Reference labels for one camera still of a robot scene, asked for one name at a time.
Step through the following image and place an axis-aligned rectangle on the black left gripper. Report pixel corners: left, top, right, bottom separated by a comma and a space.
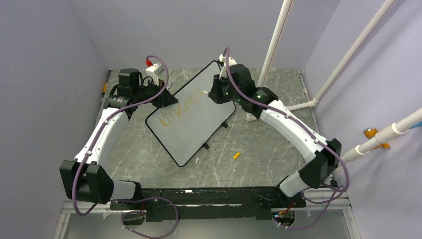
134, 79, 178, 109

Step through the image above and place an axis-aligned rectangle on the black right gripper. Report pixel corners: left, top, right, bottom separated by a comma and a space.
209, 73, 242, 104

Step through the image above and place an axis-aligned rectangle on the black framed whiteboard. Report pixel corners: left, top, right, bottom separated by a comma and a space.
145, 61, 236, 167

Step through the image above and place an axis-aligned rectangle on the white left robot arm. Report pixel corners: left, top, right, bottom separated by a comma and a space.
59, 64, 178, 209

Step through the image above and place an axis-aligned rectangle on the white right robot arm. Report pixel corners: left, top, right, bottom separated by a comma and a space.
208, 64, 341, 207

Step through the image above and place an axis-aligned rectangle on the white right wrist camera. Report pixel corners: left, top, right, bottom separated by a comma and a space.
218, 54, 237, 67

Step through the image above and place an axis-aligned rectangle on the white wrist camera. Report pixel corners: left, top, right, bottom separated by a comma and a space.
218, 54, 237, 67
145, 60, 165, 84

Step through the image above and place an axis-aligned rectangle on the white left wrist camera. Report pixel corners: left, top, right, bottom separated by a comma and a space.
145, 60, 165, 84

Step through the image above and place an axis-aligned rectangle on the yellow handled tool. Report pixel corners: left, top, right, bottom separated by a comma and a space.
102, 82, 107, 95

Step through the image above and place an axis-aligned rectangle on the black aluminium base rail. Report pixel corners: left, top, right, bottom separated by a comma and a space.
61, 186, 352, 222

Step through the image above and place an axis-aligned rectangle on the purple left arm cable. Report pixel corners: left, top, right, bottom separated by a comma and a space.
71, 54, 179, 239

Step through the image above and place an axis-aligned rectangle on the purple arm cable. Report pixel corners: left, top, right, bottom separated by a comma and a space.
222, 46, 350, 231
71, 54, 179, 239

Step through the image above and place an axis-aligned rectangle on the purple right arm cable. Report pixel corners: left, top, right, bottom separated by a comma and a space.
222, 46, 350, 231

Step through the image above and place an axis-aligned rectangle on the white pvc pipe frame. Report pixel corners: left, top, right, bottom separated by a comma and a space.
245, 0, 422, 166

